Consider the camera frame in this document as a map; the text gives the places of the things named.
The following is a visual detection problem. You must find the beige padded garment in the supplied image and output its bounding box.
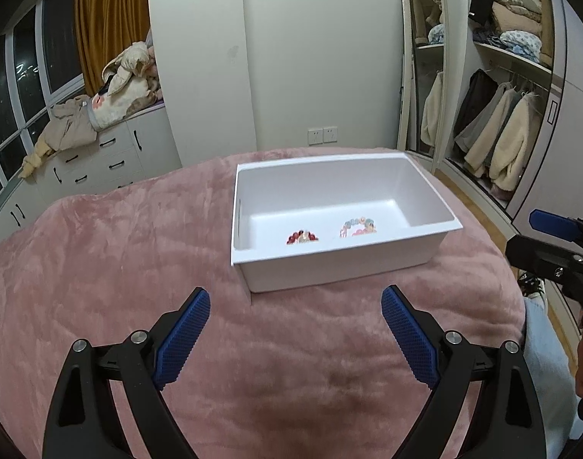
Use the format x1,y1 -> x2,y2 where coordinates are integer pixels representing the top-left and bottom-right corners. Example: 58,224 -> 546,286
21,96 -> 102,181

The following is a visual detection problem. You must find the dark hanging coat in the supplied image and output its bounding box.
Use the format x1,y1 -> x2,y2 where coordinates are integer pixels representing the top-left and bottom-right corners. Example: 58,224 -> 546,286
456,69 -> 500,147

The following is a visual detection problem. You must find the open wardrobe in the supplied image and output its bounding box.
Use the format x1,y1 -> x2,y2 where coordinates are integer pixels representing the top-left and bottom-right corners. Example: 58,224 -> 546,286
444,0 -> 583,226

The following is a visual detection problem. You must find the mustard curtain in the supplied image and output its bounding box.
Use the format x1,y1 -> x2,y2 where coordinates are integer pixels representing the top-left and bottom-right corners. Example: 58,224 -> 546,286
75,0 -> 153,97

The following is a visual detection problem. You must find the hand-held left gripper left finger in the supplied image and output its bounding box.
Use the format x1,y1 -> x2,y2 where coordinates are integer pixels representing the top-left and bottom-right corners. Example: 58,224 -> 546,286
42,287 -> 212,459

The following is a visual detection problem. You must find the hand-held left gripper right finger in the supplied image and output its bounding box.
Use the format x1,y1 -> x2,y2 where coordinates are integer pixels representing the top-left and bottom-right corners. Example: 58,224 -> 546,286
381,285 -> 546,459

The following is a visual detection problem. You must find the large window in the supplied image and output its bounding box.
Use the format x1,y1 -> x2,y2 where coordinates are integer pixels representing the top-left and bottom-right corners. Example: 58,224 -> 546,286
0,0 -> 89,230

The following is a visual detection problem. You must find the cream fleece hanging coat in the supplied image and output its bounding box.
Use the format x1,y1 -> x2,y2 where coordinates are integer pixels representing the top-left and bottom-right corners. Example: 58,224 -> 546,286
463,93 -> 543,193

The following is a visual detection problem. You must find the white sneaker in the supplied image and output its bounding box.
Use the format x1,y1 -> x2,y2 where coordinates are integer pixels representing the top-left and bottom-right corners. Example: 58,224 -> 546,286
518,272 -> 548,303

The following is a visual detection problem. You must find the cream plush jacket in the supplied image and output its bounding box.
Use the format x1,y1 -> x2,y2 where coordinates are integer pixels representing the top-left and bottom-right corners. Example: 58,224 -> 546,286
93,42 -> 161,131

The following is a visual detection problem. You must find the person's leg in jeans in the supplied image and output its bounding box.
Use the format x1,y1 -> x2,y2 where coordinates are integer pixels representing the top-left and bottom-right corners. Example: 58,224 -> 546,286
523,296 -> 580,459

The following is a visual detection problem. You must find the pink fluffy blanket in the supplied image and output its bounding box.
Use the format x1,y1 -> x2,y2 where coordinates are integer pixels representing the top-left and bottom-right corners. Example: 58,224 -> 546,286
0,146 -> 529,459

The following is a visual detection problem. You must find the white plastic box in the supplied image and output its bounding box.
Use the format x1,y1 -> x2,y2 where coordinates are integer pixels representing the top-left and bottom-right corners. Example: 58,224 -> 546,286
230,152 -> 464,294

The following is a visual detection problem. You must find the standing mirror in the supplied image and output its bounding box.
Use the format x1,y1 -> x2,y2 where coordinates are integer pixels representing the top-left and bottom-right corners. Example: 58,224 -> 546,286
397,0 -> 449,160

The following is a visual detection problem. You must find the stack of folded clothes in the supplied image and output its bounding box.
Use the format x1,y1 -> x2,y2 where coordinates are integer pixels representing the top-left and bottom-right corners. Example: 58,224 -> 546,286
473,0 -> 556,66

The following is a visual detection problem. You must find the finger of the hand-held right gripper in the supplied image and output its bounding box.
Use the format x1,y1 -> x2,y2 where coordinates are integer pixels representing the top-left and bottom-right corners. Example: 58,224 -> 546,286
505,234 -> 583,281
529,209 -> 583,257

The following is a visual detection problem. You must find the white drawer cabinet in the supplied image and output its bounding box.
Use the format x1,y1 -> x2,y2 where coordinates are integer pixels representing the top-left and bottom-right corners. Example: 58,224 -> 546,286
0,103 -> 183,259

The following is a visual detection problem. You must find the pastel multicolour bead bracelet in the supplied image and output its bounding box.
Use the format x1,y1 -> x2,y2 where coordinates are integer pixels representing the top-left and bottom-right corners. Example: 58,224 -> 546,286
339,216 -> 378,239

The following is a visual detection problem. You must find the red bead bracelet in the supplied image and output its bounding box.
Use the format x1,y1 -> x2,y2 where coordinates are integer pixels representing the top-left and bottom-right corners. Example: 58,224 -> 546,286
286,229 -> 320,245

